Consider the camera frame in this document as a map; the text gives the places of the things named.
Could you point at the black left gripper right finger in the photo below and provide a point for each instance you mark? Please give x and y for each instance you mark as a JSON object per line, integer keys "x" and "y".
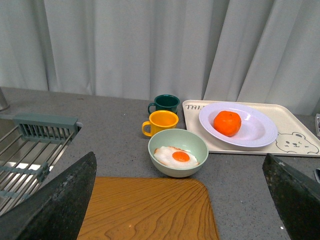
{"x": 296, "y": 198}

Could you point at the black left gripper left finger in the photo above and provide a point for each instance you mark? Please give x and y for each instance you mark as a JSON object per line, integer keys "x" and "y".
{"x": 57, "y": 210}

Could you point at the white round plate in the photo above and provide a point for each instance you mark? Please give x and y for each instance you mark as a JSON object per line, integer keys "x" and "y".
{"x": 257, "y": 129}

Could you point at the orange fruit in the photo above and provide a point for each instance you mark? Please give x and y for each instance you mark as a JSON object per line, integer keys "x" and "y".
{"x": 227, "y": 123}

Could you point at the cream bear serving tray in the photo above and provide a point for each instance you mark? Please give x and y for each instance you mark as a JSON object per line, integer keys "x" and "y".
{"x": 293, "y": 137}

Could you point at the wooden pattern tray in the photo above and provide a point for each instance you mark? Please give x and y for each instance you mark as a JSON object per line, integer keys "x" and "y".
{"x": 124, "y": 208}

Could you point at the grey sink drying rack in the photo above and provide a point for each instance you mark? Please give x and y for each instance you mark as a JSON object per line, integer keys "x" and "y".
{"x": 30, "y": 146}

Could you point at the fake fried egg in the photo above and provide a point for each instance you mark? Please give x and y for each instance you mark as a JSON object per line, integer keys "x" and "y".
{"x": 174, "y": 157}

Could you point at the light green bowl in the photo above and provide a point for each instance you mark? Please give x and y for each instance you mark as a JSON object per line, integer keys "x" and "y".
{"x": 181, "y": 139}

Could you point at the yellow mug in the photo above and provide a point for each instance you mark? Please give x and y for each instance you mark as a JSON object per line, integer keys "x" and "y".
{"x": 158, "y": 121}

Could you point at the dark green mug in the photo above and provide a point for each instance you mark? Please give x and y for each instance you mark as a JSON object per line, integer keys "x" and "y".
{"x": 165, "y": 102}

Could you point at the grey curtain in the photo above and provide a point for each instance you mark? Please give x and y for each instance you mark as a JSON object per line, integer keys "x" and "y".
{"x": 258, "y": 51}

